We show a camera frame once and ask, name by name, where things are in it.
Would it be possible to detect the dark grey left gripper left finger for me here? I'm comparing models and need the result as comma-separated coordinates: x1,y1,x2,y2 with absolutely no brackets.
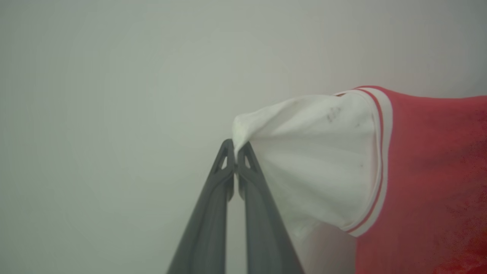
166,139,236,274

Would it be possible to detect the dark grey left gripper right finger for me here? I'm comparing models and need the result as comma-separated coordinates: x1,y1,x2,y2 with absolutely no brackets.
236,142,305,274

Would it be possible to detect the red and white shirt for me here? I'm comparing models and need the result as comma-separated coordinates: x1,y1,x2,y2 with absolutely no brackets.
232,86,487,274

